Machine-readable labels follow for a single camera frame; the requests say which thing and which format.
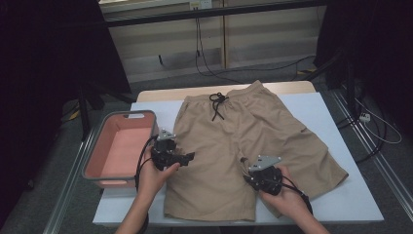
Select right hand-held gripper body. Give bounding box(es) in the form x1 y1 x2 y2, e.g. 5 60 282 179
246 154 283 196

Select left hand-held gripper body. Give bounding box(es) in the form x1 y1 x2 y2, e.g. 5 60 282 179
150 129 183 172

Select beige drawstring shorts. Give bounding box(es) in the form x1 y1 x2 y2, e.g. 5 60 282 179
163 80 350 222

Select pink basket with grey rim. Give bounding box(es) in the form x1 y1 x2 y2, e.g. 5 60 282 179
81 109 160 189

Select person's left hand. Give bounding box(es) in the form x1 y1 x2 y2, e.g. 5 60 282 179
138 150 181 203

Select person's right hand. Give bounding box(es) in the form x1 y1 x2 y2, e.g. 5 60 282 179
258 165 310 219

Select black tripod stand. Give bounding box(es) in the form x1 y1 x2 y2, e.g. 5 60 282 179
76 82 137 142

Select black metal stand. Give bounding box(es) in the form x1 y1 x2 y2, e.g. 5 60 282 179
303 52 358 115

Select black horizontal bar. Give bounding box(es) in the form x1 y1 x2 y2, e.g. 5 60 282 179
103 0 327 28

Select black curtain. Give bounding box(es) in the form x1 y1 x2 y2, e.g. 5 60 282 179
0 0 132 222
316 0 413 137

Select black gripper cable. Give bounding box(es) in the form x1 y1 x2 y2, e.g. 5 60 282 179
133 135 160 234
280 175 315 215

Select aluminium floor rail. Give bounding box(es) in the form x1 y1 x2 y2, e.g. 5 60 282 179
42 130 98 234
329 89 413 214

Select black floor cables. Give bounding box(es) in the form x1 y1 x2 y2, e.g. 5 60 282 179
335 106 389 165

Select black wall cable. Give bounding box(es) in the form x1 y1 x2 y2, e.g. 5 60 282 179
194 8 318 85

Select white floor cable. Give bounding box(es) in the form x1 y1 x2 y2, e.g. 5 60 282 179
354 97 403 145

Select white wall socket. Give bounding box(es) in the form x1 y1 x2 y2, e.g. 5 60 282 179
189 0 213 10

